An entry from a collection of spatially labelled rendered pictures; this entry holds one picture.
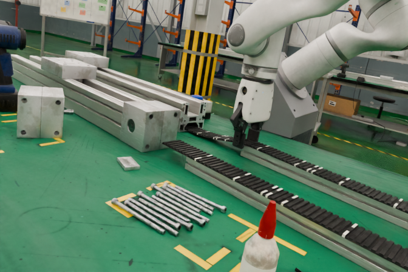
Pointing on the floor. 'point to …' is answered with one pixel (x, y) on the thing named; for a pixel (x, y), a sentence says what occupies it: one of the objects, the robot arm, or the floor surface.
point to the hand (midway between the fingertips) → (246, 138)
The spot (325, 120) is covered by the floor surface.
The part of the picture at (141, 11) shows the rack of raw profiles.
